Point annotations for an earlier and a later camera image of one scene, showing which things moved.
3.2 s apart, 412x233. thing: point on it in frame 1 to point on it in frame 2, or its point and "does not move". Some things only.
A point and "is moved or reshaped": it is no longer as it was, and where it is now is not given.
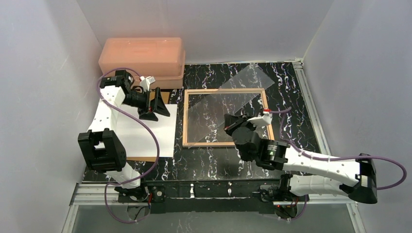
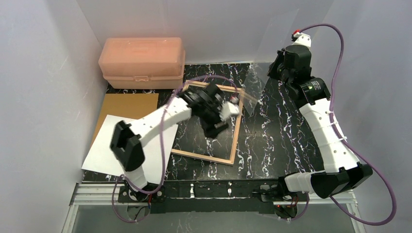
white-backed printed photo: (138, 141) is moved or reshaped
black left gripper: (151, 103) to (213, 126)
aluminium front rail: (93, 194) does not move
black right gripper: (238, 124) to (278, 69)
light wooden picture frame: (184, 139) to (187, 85)
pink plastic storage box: (163, 58) does not move
